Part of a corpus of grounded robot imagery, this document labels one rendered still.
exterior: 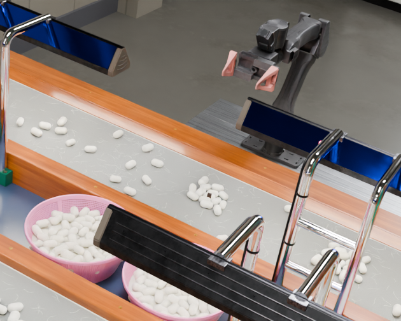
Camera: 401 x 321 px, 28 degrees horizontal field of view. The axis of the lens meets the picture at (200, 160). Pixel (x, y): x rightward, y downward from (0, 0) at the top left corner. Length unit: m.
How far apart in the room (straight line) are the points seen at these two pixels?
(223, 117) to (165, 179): 0.56
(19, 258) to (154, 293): 0.31
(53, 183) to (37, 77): 0.54
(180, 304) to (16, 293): 0.36
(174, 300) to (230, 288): 0.48
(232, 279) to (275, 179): 0.92
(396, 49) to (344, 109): 1.08
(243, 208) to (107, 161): 0.40
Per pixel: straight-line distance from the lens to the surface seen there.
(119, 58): 1.99
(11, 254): 1.84
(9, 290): 1.79
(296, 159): 2.50
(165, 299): 1.82
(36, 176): 2.15
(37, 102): 2.47
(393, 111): 4.54
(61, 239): 1.93
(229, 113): 2.70
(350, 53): 5.14
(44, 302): 1.76
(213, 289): 1.34
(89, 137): 2.31
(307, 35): 2.34
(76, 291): 1.75
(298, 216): 1.72
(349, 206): 2.19
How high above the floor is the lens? 1.95
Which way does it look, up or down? 32 degrees down
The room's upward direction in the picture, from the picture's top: 10 degrees clockwise
